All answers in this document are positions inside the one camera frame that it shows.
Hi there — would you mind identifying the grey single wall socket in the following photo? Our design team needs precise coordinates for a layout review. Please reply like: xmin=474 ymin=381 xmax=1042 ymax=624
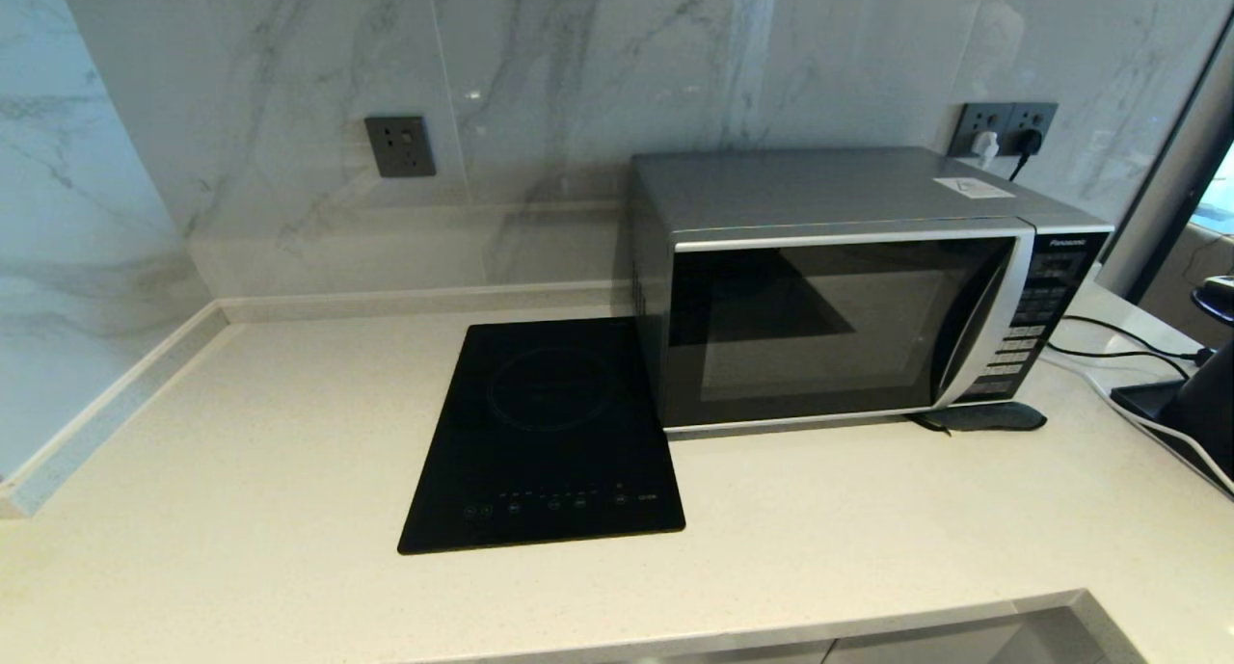
xmin=363 ymin=115 xmax=437 ymax=178

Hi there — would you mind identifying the black rubber pad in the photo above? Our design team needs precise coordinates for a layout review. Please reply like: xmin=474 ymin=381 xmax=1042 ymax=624
xmin=911 ymin=402 xmax=1048 ymax=436

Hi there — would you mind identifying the black induction cooktop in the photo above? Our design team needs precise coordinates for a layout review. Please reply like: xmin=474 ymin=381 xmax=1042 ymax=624
xmin=397 ymin=316 xmax=687 ymax=556

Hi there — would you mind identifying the black power plug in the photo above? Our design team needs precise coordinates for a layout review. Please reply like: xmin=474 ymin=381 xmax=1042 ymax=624
xmin=1008 ymin=128 xmax=1045 ymax=181

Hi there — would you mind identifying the grey double wall socket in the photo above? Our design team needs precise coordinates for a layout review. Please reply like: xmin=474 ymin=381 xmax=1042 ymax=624
xmin=948 ymin=101 xmax=1060 ymax=158

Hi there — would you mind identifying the silver microwave oven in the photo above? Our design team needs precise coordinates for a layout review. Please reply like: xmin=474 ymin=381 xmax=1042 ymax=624
xmin=629 ymin=146 xmax=1114 ymax=434

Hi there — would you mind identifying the black power cable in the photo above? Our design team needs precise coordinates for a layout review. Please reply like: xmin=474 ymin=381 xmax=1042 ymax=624
xmin=1063 ymin=314 xmax=1218 ymax=364
xmin=1047 ymin=346 xmax=1193 ymax=381

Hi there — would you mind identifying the white paper sticker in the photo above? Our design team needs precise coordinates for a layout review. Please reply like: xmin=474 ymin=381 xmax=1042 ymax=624
xmin=932 ymin=175 xmax=1016 ymax=200

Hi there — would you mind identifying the white power cable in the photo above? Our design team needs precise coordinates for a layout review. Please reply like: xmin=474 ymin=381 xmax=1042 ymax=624
xmin=1046 ymin=354 xmax=1234 ymax=496

